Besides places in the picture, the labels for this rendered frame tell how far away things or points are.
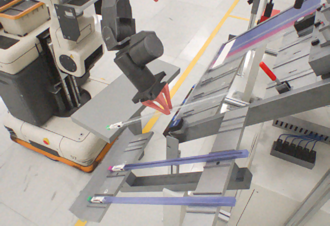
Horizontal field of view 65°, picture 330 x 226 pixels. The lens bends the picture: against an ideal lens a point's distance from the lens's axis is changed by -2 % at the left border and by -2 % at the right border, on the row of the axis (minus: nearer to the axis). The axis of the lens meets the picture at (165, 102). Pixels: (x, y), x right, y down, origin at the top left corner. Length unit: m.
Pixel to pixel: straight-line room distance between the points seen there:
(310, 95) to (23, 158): 1.77
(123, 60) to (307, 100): 0.46
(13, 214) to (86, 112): 0.82
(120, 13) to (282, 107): 0.48
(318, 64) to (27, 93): 1.34
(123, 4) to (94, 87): 1.29
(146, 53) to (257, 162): 0.68
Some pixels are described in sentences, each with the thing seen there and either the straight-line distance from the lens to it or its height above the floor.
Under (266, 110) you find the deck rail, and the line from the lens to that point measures 0.78.
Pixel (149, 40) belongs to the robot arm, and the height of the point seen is 1.19.
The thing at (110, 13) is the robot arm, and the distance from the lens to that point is 0.67.
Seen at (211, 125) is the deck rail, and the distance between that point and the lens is 0.88.
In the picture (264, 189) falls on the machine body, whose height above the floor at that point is 0.60.
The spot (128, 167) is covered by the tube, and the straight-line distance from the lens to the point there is 0.83.
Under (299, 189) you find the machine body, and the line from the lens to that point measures 1.10.
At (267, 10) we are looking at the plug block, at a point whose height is 1.14.
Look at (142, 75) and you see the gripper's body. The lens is 0.66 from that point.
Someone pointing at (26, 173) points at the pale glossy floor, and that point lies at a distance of 1.96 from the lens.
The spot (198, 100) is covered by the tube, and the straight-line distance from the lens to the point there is 0.65.
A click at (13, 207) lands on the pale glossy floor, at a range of 1.87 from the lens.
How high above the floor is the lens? 1.50
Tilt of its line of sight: 44 degrees down
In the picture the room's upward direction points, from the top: straight up
